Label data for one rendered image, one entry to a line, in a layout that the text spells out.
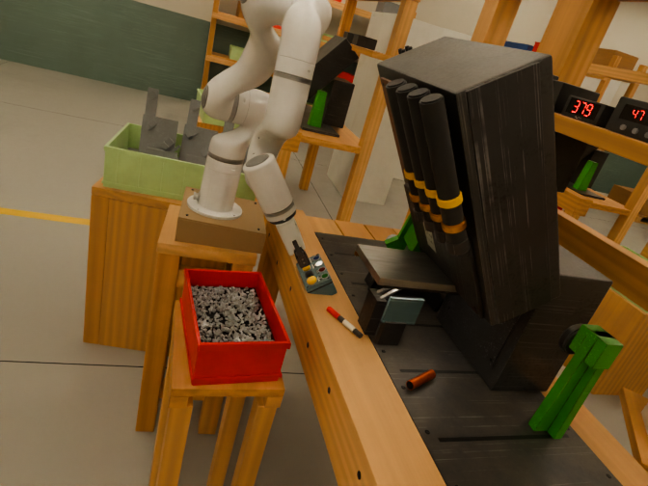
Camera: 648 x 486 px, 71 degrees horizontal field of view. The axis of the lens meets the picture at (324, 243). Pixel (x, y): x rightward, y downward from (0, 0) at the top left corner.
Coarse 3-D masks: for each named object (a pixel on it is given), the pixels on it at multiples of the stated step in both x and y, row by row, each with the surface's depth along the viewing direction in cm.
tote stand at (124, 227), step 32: (96, 192) 183; (128, 192) 186; (96, 224) 189; (128, 224) 190; (160, 224) 192; (96, 256) 196; (128, 256) 197; (96, 288) 202; (128, 288) 204; (96, 320) 210; (128, 320) 211
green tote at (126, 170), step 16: (128, 128) 213; (112, 144) 185; (128, 144) 217; (176, 144) 221; (112, 160) 181; (128, 160) 182; (144, 160) 182; (160, 160) 183; (176, 160) 185; (112, 176) 183; (128, 176) 184; (144, 176) 185; (160, 176) 186; (176, 176) 188; (192, 176) 189; (240, 176) 191; (144, 192) 188; (160, 192) 189; (176, 192) 190; (240, 192) 195
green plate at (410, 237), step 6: (408, 216) 126; (408, 222) 126; (402, 228) 128; (408, 228) 128; (402, 234) 129; (408, 234) 127; (414, 234) 124; (402, 240) 131; (408, 240) 127; (414, 240) 124; (408, 246) 127; (414, 246) 124
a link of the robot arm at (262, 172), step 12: (264, 156) 111; (252, 168) 108; (264, 168) 108; (276, 168) 110; (252, 180) 110; (264, 180) 109; (276, 180) 111; (264, 192) 111; (276, 192) 112; (288, 192) 115; (264, 204) 114; (276, 204) 113; (288, 204) 115
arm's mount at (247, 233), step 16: (192, 192) 166; (256, 208) 170; (192, 224) 146; (208, 224) 147; (224, 224) 150; (240, 224) 154; (256, 224) 158; (176, 240) 148; (192, 240) 149; (208, 240) 150; (224, 240) 151; (240, 240) 152; (256, 240) 153
